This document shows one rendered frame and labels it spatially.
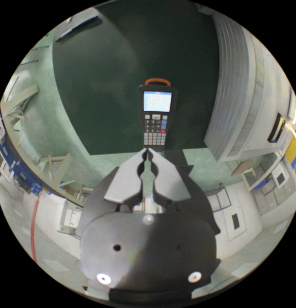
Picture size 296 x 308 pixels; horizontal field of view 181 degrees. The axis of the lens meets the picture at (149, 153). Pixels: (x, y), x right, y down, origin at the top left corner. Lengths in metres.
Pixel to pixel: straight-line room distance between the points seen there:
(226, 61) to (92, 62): 0.30
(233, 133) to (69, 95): 0.42
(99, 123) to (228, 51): 0.38
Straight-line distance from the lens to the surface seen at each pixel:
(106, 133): 0.30
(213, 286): 0.29
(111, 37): 0.27
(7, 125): 1.61
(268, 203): 4.70
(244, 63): 0.23
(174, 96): 0.22
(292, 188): 4.28
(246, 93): 0.22
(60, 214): 2.09
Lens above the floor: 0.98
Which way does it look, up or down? 45 degrees down
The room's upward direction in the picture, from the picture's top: 179 degrees clockwise
